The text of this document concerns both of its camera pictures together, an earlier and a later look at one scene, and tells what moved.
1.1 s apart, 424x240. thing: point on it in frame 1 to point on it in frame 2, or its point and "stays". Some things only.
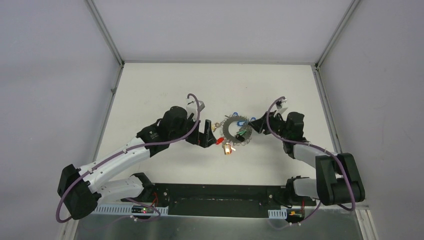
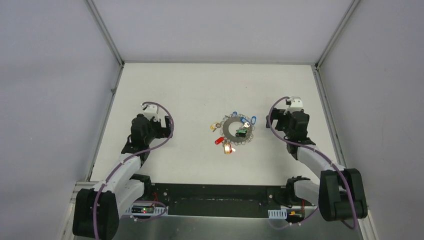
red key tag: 219,140 stays
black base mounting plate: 220,201 stays
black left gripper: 199,134 to 166,126
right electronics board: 295,215 stays
